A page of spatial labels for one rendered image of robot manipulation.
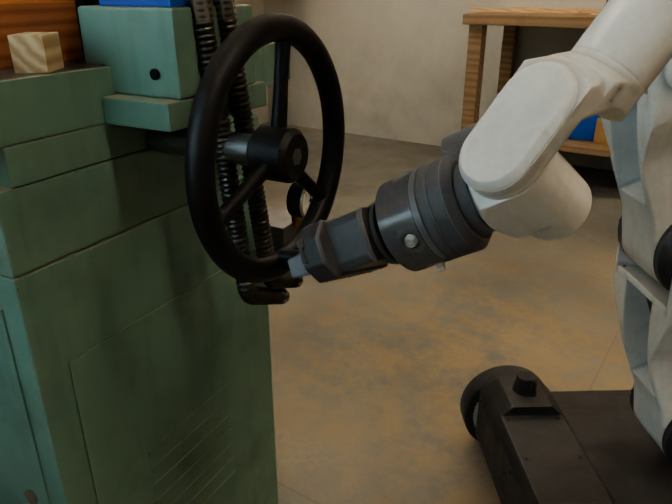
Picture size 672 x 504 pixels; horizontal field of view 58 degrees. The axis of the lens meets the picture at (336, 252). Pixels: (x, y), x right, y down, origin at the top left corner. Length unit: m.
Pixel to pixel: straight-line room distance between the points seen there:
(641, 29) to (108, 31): 0.51
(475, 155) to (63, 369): 0.51
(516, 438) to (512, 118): 0.87
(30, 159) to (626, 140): 0.81
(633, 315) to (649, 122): 0.39
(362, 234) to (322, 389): 1.14
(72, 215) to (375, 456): 0.96
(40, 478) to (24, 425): 0.08
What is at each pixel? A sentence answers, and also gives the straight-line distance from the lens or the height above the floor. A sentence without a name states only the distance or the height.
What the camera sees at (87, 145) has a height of 0.82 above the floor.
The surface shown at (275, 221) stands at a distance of 1.02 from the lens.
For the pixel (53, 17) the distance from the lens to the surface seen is 0.78.
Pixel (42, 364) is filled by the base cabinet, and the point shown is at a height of 0.60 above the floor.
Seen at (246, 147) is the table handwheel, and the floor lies 0.82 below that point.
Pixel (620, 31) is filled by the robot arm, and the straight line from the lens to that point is 0.52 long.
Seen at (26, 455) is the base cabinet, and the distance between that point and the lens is 0.85.
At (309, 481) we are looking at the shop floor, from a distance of 1.41.
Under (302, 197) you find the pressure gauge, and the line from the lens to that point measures 0.97.
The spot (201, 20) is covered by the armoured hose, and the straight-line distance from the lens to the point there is 0.69.
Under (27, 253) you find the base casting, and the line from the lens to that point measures 0.69.
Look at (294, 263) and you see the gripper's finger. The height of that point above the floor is 0.72.
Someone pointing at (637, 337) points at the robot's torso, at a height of 0.42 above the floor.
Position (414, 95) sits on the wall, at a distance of 4.20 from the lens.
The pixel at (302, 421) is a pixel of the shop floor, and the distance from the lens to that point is 1.56.
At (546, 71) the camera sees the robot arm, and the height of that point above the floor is 0.92.
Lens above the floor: 0.98
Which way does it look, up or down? 24 degrees down
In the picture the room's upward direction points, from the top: straight up
